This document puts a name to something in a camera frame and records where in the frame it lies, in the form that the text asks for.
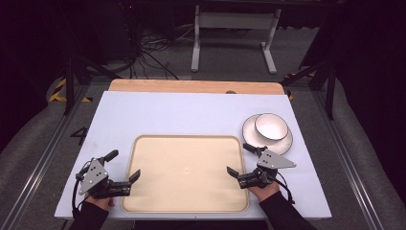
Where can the white plate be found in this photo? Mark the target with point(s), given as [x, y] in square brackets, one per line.
[282, 144]

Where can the wooden table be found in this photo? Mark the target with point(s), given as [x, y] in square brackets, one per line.
[191, 86]

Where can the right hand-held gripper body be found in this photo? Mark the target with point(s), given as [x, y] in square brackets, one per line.
[271, 161]

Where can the aluminium rail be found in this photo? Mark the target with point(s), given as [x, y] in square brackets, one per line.
[348, 159]
[41, 163]

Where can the white board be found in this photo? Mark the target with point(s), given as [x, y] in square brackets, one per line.
[178, 111]

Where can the beige tray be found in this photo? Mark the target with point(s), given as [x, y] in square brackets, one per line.
[185, 185]

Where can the black metal stand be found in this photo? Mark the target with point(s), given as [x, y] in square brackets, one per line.
[69, 86]
[330, 89]

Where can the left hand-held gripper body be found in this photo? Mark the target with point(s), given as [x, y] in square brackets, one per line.
[94, 174]

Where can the white metal table frame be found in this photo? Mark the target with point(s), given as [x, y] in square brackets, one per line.
[234, 20]

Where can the white bowl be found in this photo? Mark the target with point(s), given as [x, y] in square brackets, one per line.
[271, 127]

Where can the person's left hand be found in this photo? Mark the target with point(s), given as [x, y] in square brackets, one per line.
[102, 202]

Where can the person's right hand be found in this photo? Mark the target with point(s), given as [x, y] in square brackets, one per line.
[264, 191]

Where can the black tape floor mark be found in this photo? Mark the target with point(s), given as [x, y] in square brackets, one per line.
[81, 134]

